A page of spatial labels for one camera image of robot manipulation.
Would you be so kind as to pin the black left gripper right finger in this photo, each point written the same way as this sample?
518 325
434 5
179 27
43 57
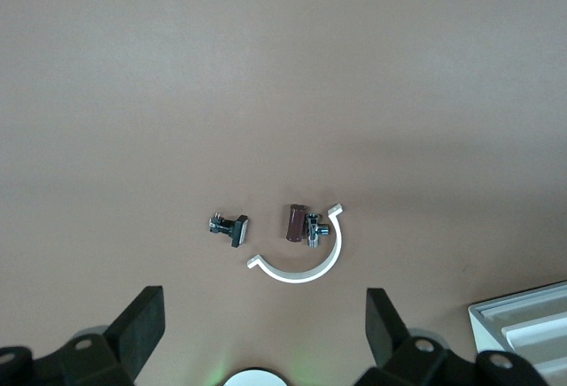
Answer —
383 328

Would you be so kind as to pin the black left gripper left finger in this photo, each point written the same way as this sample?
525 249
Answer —
137 328

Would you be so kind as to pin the white plastic drawer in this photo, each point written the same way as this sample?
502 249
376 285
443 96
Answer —
531 311
545 335

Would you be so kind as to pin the white drawer cabinet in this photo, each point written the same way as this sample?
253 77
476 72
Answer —
474 328

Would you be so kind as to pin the small black clip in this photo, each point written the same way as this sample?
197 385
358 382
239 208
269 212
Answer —
235 229

